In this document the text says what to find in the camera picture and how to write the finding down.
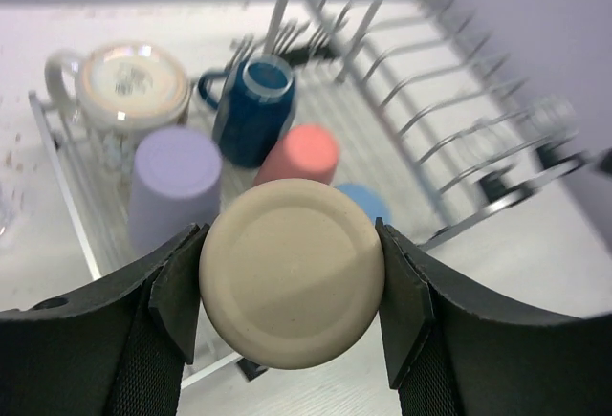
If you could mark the silver wire dish rack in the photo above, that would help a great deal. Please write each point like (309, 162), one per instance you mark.
(420, 115)

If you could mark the white floral ceramic mug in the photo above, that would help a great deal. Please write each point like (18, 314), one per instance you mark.
(119, 93)

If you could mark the light blue plastic cup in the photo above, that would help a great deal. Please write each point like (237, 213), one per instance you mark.
(369, 200)

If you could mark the dark blue ceramic mug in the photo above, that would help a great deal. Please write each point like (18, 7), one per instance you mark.
(255, 105)

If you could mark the clear plastic tumbler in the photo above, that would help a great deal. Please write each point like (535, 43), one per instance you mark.
(10, 224)

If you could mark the beige plastic cup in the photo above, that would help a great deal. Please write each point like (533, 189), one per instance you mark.
(292, 274)

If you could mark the lavender plastic cup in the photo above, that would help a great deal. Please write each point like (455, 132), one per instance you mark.
(176, 181)

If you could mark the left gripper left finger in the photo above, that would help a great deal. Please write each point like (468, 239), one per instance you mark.
(116, 346)

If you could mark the pink plastic cup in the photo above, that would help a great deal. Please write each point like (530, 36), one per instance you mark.
(306, 151)

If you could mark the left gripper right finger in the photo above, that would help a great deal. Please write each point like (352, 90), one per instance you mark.
(455, 347)

